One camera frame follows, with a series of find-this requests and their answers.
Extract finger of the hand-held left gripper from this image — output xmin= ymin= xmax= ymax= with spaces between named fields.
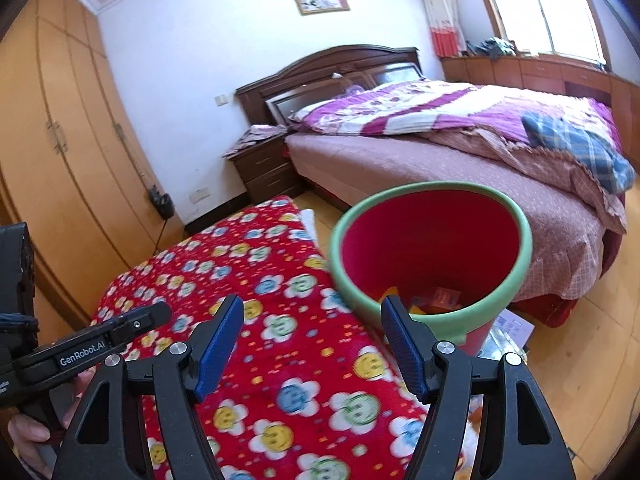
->
xmin=107 ymin=301 xmax=173 ymax=350

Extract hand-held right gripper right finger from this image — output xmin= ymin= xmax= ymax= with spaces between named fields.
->
xmin=381 ymin=295 xmax=576 ymax=480

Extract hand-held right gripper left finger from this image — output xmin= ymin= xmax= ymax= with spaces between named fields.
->
xmin=57 ymin=295 xmax=246 ymax=480

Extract orange cardboard box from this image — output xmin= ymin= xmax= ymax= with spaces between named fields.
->
xmin=420 ymin=287 xmax=463 ymax=316

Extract red bin with green rim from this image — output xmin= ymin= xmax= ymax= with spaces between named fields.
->
xmin=329 ymin=181 xmax=533 ymax=358

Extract person's left hand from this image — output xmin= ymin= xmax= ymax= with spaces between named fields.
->
xmin=7 ymin=370 xmax=96 ymax=461

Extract red flower printed tablecloth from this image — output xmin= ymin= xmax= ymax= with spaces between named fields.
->
xmin=90 ymin=196 xmax=481 ymax=480

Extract clear plastic bag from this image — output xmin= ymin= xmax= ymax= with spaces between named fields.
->
xmin=482 ymin=307 xmax=535 ymax=356

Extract black plugged-in device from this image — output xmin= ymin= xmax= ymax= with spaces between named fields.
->
xmin=148 ymin=186 xmax=175 ymax=220

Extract dark wooden nightstand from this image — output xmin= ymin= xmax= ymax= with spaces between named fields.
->
xmin=227 ymin=135 xmax=303 ymax=206

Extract bed with pink sheet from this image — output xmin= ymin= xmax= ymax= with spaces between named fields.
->
xmin=285 ymin=80 xmax=628 ymax=326

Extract wooden wardrobe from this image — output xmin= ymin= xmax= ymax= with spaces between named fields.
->
xmin=0 ymin=0 xmax=186 ymax=321

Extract folded clothes on nightstand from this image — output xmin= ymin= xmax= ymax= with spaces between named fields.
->
xmin=222 ymin=124 xmax=288 ymax=158

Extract purple and white quilt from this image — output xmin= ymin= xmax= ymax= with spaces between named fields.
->
xmin=290 ymin=80 xmax=626 ymax=233

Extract blue plaid cloth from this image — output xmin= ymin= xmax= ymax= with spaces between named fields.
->
xmin=521 ymin=110 xmax=637 ymax=195

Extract dark wooden headboard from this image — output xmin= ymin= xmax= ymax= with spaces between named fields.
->
xmin=235 ymin=46 xmax=426 ymax=126

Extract wooden window cabinet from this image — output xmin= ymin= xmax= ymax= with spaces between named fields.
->
xmin=440 ymin=55 xmax=640 ymax=171

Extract pile of dark clothes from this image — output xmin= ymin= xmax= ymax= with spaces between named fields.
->
xmin=467 ymin=37 xmax=538 ymax=58

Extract white and red curtain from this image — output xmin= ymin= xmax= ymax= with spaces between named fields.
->
xmin=412 ymin=0 xmax=468 ymax=58

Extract window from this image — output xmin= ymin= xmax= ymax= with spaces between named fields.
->
xmin=465 ymin=0 xmax=608 ymax=61

